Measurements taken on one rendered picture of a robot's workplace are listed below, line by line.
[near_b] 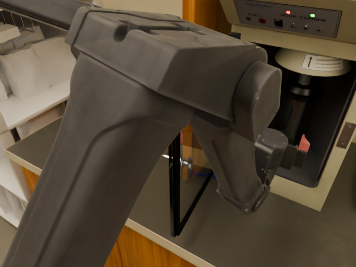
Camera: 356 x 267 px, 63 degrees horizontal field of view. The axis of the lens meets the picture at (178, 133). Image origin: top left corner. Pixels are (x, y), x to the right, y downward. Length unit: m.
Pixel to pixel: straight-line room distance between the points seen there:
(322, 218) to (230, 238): 0.27
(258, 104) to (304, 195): 0.70
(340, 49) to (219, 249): 0.53
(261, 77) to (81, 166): 0.12
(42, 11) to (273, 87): 0.44
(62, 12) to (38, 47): 1.00
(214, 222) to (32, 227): 0.66
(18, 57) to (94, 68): 1.33
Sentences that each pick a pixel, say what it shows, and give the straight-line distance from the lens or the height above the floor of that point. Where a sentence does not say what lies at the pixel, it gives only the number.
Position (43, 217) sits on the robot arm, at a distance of 0.19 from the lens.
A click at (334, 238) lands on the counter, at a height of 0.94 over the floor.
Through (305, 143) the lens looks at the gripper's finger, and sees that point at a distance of 0.69.
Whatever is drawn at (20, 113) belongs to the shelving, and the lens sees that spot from 1.44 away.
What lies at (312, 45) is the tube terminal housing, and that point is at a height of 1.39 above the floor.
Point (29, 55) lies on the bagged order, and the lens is 1.50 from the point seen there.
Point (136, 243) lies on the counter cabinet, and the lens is 0.98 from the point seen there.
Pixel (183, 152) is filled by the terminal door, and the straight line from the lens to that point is 0.57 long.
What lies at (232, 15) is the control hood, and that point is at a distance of 0.67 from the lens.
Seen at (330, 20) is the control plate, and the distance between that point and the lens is 0.60.
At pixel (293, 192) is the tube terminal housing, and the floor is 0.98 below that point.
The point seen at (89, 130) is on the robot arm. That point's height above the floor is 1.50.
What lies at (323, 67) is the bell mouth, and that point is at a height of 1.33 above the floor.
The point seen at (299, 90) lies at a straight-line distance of 0.80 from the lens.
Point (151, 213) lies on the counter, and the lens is 0.84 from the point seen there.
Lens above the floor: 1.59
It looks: 36 degrees down
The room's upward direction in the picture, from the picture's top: straight up
